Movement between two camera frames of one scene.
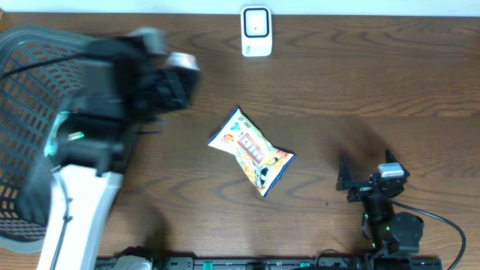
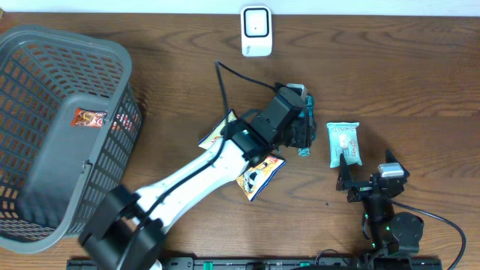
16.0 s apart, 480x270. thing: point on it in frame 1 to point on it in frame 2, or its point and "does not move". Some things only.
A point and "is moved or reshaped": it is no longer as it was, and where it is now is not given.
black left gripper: x=169 y=91 to x=305 y=132
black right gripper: x=345 y=177 does not move
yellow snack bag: x=266 y=163 is moved or reshaped
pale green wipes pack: x=50 y=147 to x=343 y=139
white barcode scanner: x=256 y=31 does not move
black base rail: x=271 y=263 does not move
